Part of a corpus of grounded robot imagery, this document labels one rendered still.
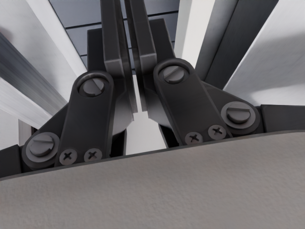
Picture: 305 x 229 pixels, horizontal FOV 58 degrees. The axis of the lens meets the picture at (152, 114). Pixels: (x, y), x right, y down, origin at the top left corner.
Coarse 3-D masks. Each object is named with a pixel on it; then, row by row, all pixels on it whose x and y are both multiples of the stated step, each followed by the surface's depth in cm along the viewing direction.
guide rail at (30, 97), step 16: (0, 32) 7; (0, 48) 7; (0, 64) 7; (16, 64) 8; (0, 80) 7; (16, 80) 8; (32, 80) 9; (0, 96) 8; (16, 96) 8; (32, 96) 9; (48, 96) 10; (16, 112) 9; (32, 112) 10; (48, 112) 10
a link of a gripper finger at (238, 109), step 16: (128, 0) 10; (128, 16) 10; (144, 16) 9; (144, 32) 9; (160, 32) 10; (144, 48) 8; (160, 48) 9; (144, 64) 8; (144, 80) 9; (144, 96) 10; (224, 96) 8; (160, 112) 9; (224, 112) 8; (240, 112) 8; (256, 112) 8; (240, 128) 7; (256, 128) 7
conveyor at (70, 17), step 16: (64, 0) 16; (80, 0) 16; (96, 0) 17; (144, 0) 17; (160, 0) 18; (176, 0) 18; (64, 16) 17; (80, 16) 18; (96, 16) 18; (160, 16) 19; (176, 16) 19; (80, 32) 19; (128, 32) 20; (80, 48) 21; (128, 48) 23
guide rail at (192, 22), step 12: (180, 0) 15; (192, 0) 13; (204, 0) 13; (180, 12) 16; (192, 12) 13; (204, 12) 14; (180, 24) 16; (192, 24) 14; (204, 24) 15; (180, 36) 17; (192, 36) 16; (180, 48) 18; (192, 48) 17; (192, 60) 18
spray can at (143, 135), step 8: (136, 80) 26; (136, 88) 26; (136, 96) 25; (144, 112) 25; (136, 120) 25; (144, 120) 25; (152, 120) 25; (128, 128) 25; (136, 128) 24; (144, 128) 25; (152, 128) 25; (128, 136) 24; (136, 136) 24; (144, 136) 24; (152, 136) 25; (160, 136) 25; (128, 144) 24; (136, 144) 24; (144, 144) 24; (152, 144) 24; (160, 144) 25; (128, 152) 24; (136, 152) 24
